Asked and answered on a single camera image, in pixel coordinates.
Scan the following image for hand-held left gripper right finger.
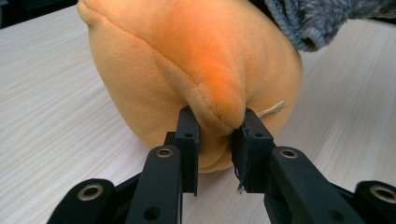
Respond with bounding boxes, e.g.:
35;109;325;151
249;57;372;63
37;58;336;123
231;106;366;224

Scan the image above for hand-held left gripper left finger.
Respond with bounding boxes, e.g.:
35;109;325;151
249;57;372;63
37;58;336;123
125;105;201;224

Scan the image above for orange plush toy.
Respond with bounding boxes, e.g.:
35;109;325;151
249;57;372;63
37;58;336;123
77;0;304;174

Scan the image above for grey fuzzy pouch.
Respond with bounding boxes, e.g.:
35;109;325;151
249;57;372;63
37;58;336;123
264;0;396;52

